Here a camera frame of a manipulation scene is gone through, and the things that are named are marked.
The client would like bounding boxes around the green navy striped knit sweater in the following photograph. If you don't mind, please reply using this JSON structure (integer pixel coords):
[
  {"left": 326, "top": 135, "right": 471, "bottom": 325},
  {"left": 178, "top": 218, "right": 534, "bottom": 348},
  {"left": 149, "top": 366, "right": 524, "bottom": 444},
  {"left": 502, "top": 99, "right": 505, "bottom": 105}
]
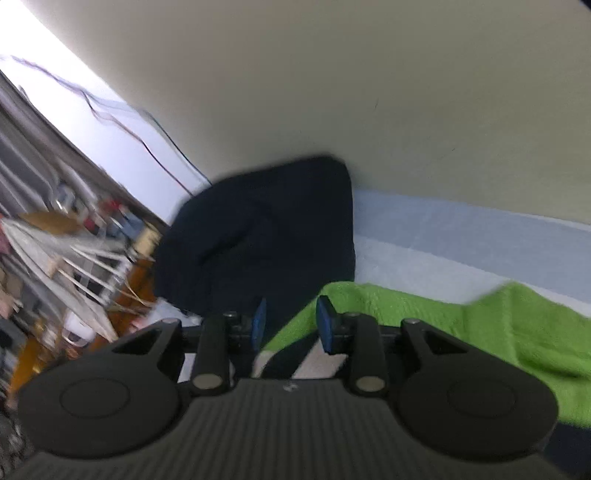
[{"left": 252, "top": 281, "right": 591, "bottom": 480}]

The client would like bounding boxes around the grey curtain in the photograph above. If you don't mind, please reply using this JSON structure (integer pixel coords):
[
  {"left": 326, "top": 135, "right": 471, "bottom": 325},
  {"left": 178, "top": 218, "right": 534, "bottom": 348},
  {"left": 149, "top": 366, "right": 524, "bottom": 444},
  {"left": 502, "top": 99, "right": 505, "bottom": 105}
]
[{"left": 0, "top": 69, "right": 100, "bottom": 220}]

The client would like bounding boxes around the white ironing board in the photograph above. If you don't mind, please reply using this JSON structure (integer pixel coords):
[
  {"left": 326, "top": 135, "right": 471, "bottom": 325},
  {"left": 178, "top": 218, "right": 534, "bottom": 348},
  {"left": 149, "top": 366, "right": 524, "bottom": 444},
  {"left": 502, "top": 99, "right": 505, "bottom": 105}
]
[{"left": 0, "top": 216, "right": 132, "bottom": 344}]

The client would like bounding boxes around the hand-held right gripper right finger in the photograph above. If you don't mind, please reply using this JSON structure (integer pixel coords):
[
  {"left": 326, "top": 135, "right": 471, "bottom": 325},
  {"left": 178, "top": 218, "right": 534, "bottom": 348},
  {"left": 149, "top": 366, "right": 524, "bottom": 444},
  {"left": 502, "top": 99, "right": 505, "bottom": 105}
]
[{"left": 316, "top": 295, "right": 477, "bottom": 397}]

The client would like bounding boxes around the brown wooden stand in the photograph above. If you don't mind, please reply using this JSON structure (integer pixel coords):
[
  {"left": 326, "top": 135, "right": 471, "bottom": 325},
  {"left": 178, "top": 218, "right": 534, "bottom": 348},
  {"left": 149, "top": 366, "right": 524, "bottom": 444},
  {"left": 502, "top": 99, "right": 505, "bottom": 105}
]
[{"left": 9, "top": 256, "right": 160, "bottom": 398}]

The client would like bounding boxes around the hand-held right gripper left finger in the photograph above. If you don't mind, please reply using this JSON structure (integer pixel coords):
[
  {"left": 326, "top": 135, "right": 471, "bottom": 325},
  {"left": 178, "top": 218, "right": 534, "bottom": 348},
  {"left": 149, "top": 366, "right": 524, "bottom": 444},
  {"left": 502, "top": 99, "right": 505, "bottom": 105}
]
[{"left": 110, "top": 298, "right": 269, "bottom": 397}]

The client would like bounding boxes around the white cup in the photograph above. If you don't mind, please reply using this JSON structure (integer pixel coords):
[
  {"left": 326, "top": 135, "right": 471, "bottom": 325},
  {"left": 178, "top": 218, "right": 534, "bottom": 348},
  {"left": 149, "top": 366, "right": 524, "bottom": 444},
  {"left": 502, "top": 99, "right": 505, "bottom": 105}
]
[{"left": 64, "top": 314, "right": 99, "bottom": 348}]

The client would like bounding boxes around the thin dark wall cable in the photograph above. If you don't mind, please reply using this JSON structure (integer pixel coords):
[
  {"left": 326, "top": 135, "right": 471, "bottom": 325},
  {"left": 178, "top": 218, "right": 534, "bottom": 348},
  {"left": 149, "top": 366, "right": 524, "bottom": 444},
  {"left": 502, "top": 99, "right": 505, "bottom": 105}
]
[
  {"left": 81, "top": 90, "right": 213, "bottom": 188},
  {"left": 11, "top": 54, "right": 195, "bottom": 197}
]

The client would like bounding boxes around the black garment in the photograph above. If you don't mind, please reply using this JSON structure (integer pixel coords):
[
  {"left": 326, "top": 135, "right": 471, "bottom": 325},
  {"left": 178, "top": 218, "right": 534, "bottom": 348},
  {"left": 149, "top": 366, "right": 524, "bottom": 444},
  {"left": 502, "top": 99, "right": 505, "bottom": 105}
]
[{"left": 154, "top": 154, "right": 356, "bottom": 326}]

